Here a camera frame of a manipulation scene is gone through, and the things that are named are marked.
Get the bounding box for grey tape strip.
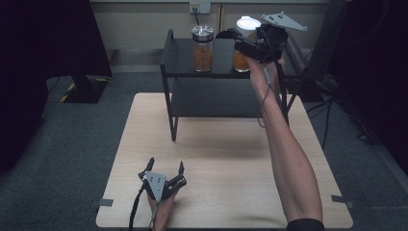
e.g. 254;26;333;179
90;198;115;208
330;194;356;209

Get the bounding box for black curtain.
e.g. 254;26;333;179
330;0;408;176
0;0;114;174

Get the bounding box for wall conduit pipe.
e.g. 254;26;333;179
217;2;224;33

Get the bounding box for person's right hand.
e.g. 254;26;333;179
244;55;287;87

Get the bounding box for glass jar with silver lid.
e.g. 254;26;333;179
191;25;215;73

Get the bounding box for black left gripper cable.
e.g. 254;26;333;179
128;182;148;231

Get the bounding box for black two-tier shelf rack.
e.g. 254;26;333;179
160;29;307;142

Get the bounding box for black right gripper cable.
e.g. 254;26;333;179
257;62;290;129

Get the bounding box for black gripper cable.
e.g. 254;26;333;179
128;182;148;231
257;62;290;129

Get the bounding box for black power cable with plug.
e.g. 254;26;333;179
191;8;202;28

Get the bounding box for black sleeve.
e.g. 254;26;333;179
286;218;326;231

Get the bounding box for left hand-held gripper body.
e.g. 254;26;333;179
138;171;188;203

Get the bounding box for white wall socket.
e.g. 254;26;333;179
189;1;212;14

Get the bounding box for black stand base yellow stripes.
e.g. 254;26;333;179
59;75;110;104

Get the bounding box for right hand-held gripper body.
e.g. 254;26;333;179
234;11;308;64

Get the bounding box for glass jar with white lid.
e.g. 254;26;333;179
231;15;263;73

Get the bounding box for black floor cables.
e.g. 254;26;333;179
306;94;377;150

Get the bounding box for black upright panel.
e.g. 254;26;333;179
305;0;349;82

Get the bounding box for person's left hand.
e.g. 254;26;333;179
147;192;177;222

